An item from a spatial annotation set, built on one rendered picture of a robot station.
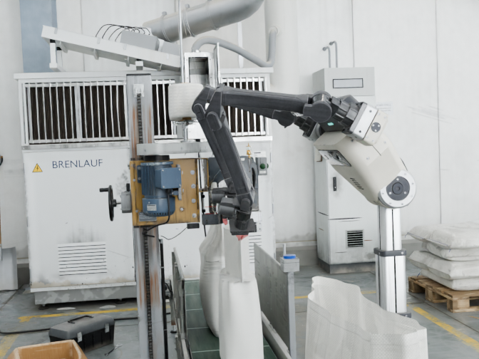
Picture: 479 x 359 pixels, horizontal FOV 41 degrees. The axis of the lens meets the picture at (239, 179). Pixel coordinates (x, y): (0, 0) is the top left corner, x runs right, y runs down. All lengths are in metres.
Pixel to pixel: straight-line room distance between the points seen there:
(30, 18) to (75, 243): 2.34
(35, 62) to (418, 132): 4.28
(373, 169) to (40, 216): 3.98
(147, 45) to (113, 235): 1.70
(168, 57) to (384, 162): 3.34
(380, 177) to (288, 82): 3.89
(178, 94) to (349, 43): 4.82
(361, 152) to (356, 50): 5.21
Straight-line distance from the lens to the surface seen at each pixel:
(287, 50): 6.38
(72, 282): 6.02
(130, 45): 5.57
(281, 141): 7.32
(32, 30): 6.91
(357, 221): 6.96
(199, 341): 3.48
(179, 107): 2.95
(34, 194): 5.96
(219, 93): 2.29
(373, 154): 2.46
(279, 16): 6.42
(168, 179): 2.88
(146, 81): 3.21
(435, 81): 7.92
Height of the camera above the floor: 1.39
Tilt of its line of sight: 3 degrees down
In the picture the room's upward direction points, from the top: 2 degrees counter-clockwise
